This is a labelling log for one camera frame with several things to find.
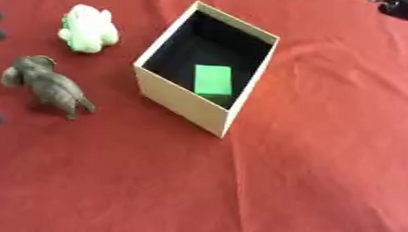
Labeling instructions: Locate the grey toy elephant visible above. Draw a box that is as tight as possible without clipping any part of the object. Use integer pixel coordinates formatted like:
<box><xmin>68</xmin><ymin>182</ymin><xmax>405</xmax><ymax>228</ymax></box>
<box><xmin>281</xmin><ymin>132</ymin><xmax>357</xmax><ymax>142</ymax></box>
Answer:
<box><xmin>0</xmin><ymin>52</ymin><xmax>101</xmax><ymax>122</ymax></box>

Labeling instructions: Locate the tan cardboard box black inside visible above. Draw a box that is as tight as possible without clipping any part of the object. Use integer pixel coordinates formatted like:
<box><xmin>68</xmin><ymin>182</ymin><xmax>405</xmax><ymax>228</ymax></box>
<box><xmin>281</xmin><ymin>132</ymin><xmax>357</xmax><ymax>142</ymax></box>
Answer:
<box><xmin>129</xmin><ymin>0</ymin><xmax>284</xmax><ymax>142</ymax></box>

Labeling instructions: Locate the white and green soft toy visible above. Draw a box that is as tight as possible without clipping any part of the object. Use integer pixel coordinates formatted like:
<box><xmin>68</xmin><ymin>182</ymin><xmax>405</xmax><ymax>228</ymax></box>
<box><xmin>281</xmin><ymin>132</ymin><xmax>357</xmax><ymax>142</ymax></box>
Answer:
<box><xmin>54</xmin><ymin>2</ymin><xmax>123</xmax><ymax>56</ymax></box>

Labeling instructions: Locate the green rectangular block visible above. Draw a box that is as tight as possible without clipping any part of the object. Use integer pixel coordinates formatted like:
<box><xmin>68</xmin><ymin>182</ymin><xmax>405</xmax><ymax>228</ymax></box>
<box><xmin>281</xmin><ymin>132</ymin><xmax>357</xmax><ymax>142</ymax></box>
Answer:
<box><xmin>191</xmin><ymin>63</ymin><xmax>237</xmax><ymax>99</ymax></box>

